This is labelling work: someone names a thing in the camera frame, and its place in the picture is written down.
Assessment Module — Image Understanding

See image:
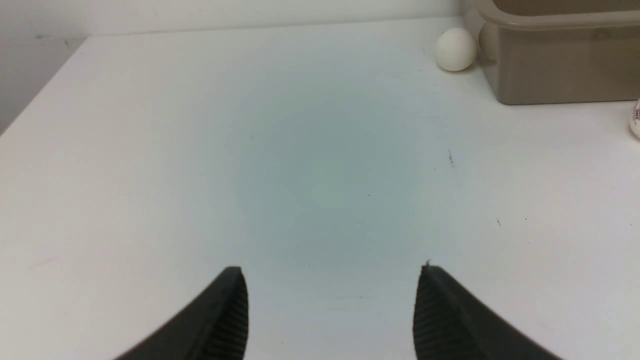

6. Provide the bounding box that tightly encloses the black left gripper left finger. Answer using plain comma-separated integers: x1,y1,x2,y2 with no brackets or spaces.
118,266,249,360

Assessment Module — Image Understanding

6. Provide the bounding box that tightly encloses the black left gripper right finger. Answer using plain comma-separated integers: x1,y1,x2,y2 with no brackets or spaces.
413,265,557,360

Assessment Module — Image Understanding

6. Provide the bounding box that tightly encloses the plain white ping-pong ball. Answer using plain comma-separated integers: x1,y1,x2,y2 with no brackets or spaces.
435,27,477,72

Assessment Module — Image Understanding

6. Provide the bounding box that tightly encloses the white ball red logo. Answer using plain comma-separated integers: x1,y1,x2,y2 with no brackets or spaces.
628,100,640,139

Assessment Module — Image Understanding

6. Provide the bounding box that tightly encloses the tan plastic bin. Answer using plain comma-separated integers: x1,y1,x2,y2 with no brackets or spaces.
461,0,640,105

